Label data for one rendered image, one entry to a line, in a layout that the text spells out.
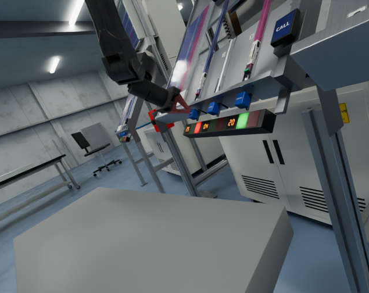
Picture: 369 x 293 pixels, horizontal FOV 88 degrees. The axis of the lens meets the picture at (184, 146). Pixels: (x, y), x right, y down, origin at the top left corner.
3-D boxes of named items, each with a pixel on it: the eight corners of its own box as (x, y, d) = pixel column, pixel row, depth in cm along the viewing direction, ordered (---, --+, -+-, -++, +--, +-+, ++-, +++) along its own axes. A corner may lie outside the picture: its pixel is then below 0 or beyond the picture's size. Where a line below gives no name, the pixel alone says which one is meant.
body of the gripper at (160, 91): (165, 95, 65) (146, 85, 62) (179, 88, 56) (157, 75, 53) (160, 113, 64) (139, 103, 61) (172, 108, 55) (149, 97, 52)
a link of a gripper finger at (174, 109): (186, 104, 68) (162, 92, 64) (196, 100, 62) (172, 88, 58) (181, 121, 68) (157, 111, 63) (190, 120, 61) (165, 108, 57)
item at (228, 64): (286, 81, 37) (275, 72, 36) (163, 120, 96) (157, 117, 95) (305, -1, 40) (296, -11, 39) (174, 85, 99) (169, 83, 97)
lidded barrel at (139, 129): (166, 143, 475) (155, 119, 462) (150, 152, 442) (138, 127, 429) (154, 145, 515) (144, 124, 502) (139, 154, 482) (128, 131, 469)
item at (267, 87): (292, 92, 38) (269, 75, 35) (167, 124, 97) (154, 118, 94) (293, 87, 38) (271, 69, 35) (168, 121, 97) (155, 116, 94)
